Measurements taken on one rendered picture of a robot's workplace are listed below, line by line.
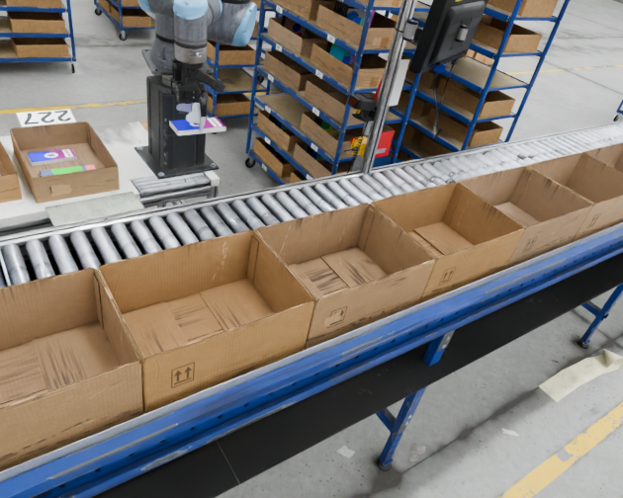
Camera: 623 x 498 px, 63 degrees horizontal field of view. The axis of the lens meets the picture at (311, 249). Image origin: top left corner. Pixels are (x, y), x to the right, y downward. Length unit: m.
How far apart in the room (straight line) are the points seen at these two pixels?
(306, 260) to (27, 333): 0.74
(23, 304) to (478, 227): 1.33
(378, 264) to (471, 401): 1.15
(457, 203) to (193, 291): 0.95
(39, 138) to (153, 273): 1.14
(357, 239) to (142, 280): 0.68
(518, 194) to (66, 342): 1.65
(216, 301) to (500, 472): 1.48
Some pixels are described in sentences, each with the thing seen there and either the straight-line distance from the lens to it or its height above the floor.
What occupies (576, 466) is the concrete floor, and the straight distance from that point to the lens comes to 2.59.
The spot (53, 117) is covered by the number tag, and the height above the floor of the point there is 0.86.
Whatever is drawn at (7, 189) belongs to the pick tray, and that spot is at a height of 0.80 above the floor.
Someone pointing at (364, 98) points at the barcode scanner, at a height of 1.09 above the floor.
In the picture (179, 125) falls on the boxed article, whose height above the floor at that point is 1.11.
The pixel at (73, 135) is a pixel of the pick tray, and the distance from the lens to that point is 2.32.
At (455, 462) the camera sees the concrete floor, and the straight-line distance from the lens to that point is 2.32.
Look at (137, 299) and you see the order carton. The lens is 1.31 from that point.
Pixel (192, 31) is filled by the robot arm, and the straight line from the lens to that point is 1.55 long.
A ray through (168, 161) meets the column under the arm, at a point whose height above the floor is 0.80.
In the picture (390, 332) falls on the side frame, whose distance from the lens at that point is 1.33.
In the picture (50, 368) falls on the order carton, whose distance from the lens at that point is 1.23.
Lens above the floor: 1.82
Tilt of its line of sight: 37 degrees down
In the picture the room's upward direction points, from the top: 12 degrees clockwise
